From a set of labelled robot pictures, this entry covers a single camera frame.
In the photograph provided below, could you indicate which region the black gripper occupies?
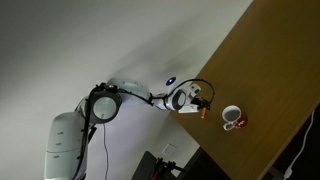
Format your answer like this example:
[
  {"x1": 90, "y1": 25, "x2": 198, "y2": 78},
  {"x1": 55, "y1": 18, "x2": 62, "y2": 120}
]
[{"x1": 194, "y1": 95, "x2": 212, "y2": 113}]

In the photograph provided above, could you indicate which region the white red patterned mug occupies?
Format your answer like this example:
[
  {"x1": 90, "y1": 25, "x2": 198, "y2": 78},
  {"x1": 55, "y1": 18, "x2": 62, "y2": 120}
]
[{"x1": 221, "y1": 105, "x2": 249, "y2": 132}]

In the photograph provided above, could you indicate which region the black red clamp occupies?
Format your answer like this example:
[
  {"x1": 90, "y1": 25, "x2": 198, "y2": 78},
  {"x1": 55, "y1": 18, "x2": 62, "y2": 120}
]
[{"x1": 151, "y1": 157, "x2": 186, "y2": 180}]

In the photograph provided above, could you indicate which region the black flat panel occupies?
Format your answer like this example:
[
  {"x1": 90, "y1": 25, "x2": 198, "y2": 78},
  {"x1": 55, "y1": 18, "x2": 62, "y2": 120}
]
[{"x1": 131, "y1": 150, "x2": 162, "y2": 180}]

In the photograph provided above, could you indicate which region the white wall outlet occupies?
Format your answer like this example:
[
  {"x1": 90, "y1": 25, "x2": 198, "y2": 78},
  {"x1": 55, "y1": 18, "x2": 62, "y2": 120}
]
[{"x1": 162, "y1": 143, "x2": 178, "y2": 159}]

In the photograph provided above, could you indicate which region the white cable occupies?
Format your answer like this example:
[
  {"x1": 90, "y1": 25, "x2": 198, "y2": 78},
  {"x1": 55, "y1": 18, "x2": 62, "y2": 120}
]
[{"x1": 282, "y1": 109, "x2": 316, "y2": 178}]

